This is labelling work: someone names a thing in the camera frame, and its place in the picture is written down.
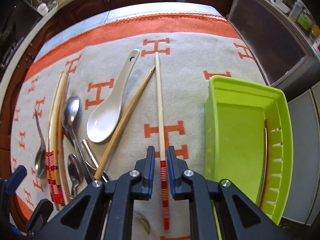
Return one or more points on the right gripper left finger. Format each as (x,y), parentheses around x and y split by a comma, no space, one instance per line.
(146,167)

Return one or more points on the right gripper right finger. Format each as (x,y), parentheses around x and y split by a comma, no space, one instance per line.
(178,187)

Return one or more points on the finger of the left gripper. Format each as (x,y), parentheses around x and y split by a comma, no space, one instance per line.
(15,180)

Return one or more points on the steel soup spoon dark handle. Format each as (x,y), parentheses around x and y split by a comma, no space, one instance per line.
(40,163)

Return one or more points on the cream chopstick red banded end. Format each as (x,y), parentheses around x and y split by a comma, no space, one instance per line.
(163,163)

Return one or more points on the cream chopstick red patterned end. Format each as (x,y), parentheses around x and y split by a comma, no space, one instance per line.
(52,163)

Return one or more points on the wooden handled small steel spoon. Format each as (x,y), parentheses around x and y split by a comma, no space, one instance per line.
(75,173)

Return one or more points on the brown bamboo chopstick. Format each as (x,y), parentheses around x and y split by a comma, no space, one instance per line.
(121,126)

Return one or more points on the white ceramic soup spoon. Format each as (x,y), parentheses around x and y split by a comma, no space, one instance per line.
(103,120)

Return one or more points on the large steel spoon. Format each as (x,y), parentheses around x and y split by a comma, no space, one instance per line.
(69,114)

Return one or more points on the steel fork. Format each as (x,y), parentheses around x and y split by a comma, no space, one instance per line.
(95,165)

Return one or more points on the lime green plastic utensil tray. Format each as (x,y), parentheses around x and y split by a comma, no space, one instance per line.
(249,141)

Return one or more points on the orange and cream H blanket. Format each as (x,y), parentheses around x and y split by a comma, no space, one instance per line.
(178,52)

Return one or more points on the grey refrigerator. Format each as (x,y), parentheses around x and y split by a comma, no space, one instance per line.
(303,201)

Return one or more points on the grey frosted door cabinet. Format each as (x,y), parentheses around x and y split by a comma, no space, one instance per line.
(283,53)

